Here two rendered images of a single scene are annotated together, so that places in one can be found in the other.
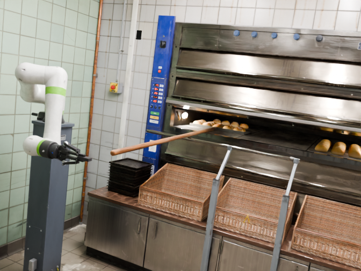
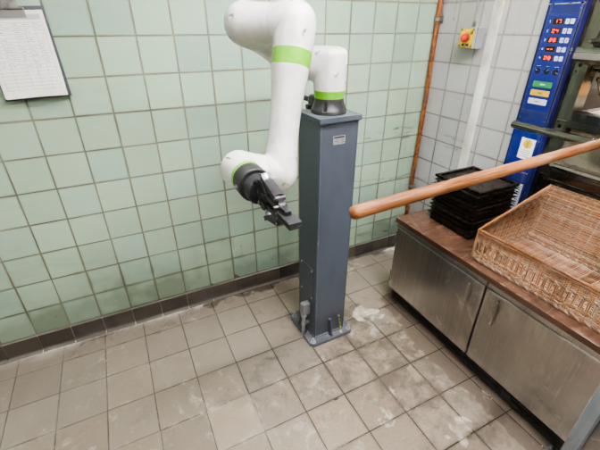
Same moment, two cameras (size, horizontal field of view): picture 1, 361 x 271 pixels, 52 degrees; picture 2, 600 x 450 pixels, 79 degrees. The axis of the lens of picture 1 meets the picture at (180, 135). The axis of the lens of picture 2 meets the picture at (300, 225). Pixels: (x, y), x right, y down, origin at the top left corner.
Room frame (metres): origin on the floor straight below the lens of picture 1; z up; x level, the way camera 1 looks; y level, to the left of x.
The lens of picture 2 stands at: (1.28, 0.00, 1.52)
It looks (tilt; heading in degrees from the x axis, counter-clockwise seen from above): 29 degrees down; 39
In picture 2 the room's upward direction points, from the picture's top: straight up
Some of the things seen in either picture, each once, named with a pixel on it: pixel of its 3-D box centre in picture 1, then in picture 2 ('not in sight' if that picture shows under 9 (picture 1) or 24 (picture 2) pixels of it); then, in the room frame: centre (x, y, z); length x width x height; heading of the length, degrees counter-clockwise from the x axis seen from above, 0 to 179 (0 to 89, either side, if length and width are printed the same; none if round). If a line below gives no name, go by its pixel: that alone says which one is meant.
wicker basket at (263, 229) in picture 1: (253, 207); not in sight; (2.71, -0.62, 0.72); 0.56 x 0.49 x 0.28; 67
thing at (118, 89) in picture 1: (115, 87); (470, 37); (3.54, 0.67, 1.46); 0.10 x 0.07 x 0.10; 66
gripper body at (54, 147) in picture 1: (60, 152); (262, 192); (1.86, 0.60, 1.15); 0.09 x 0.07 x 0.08; 65
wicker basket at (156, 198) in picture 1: (182, 189); (572, 247); (2.96, -0.07, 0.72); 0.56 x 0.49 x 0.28; 67
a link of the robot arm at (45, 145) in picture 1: (50, 149); (254, 182); (1.90, 0.67, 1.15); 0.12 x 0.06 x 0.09; 155
